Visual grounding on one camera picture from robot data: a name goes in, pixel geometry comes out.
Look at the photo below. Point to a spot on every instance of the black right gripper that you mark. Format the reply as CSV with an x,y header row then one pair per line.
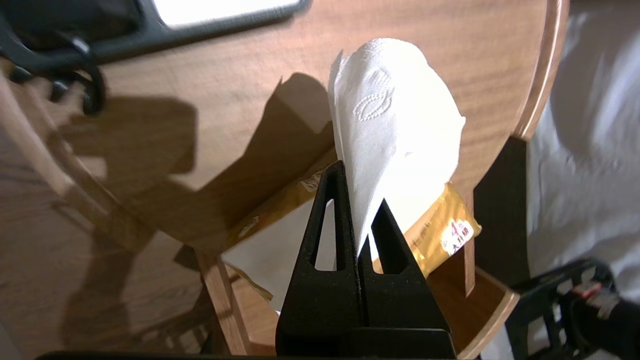
x,y
525,310

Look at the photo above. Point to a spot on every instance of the white gold tissue pack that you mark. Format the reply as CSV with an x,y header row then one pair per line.
x,y
395,125

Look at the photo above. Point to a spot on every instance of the round wooden nightstand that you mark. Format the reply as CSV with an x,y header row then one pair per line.
x,y
200,125

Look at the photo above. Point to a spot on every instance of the white black telephone base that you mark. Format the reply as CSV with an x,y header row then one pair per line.
x,y
225,10

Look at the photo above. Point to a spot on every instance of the curved wooden nightstand drawer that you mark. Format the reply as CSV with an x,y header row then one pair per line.
x,y
480,300

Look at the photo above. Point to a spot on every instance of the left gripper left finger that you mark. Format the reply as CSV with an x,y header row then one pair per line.
x,y
320,305

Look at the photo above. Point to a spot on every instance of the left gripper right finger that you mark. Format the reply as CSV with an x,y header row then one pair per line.
x,y
405,300

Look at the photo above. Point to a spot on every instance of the white bed sheet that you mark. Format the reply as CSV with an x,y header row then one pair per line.
x,y
585,125

